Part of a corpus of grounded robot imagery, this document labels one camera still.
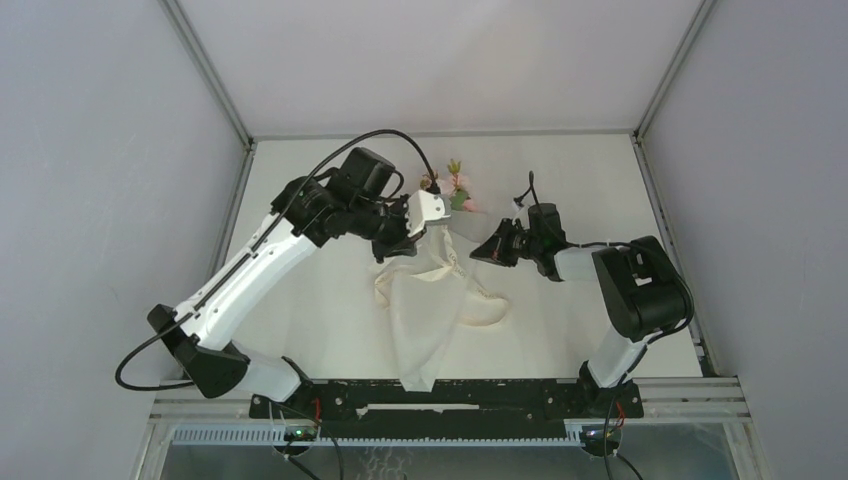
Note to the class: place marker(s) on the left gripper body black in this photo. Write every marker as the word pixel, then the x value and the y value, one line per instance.
pixel 385 227

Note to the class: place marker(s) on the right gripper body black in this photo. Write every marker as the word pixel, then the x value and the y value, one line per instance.
pixel 530 245

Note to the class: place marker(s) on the cream printed ribbon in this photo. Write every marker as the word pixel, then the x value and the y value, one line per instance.
pixel 437 287

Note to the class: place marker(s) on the pink fake rose stem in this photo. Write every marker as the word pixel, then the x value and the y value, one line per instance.
pixel 457 187
pixel 429 180

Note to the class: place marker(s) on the translucent white wrapping paper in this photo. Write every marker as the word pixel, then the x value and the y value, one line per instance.
pixel 338 331

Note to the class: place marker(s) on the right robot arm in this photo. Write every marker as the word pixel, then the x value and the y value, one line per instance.
pixel 645 297

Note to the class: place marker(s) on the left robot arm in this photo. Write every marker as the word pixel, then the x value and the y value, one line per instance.
pixel 198 332

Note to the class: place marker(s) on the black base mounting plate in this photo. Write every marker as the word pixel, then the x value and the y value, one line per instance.
pixel 453 407

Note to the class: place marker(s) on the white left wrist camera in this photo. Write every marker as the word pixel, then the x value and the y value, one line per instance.
pixel 425 209

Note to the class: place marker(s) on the white slotted cable duct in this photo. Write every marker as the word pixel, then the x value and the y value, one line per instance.
pixel 266 435

